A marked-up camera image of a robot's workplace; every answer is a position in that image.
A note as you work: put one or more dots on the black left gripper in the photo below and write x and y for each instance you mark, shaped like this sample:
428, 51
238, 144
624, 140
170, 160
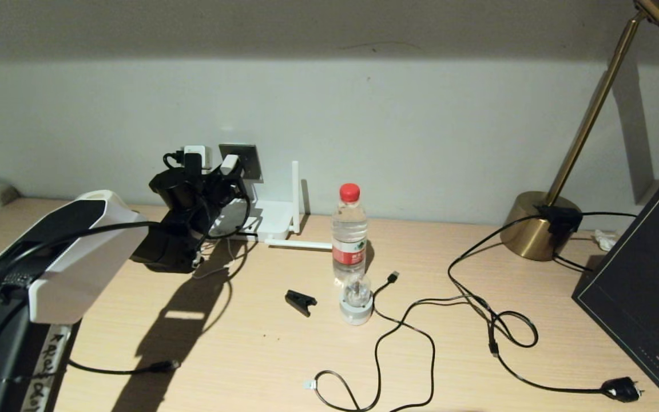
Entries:
213, 199

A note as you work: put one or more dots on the white power adapter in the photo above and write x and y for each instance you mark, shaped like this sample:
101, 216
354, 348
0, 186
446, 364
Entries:
231, 164

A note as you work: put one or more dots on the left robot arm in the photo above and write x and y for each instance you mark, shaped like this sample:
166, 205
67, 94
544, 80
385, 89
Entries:
75, 269

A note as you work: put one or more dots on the white router with antennas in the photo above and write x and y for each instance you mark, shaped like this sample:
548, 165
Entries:
278, 220

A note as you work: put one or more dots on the water bottle with red cap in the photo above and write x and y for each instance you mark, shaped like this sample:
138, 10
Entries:
349, 229

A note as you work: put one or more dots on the small black clip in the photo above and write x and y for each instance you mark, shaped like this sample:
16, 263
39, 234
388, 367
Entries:
300, 300

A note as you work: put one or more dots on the small glass dome night light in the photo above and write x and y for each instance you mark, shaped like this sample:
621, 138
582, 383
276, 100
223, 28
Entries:
356, 310

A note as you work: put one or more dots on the brass desk lamp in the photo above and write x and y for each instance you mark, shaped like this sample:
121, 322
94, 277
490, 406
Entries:
535, 229

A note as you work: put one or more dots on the small white crumpled item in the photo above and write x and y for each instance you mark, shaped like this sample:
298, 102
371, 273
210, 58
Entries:
604, 240

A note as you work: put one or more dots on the dark blue box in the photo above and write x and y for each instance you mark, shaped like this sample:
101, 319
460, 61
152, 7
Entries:
638, 274

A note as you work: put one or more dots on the grey wall socket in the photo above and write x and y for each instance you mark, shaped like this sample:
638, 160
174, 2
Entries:
252, 166

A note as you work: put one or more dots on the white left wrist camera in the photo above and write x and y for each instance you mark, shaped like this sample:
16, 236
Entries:
198, 155

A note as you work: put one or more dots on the black inline switch box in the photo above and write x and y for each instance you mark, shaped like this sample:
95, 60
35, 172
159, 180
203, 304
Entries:
562, 219

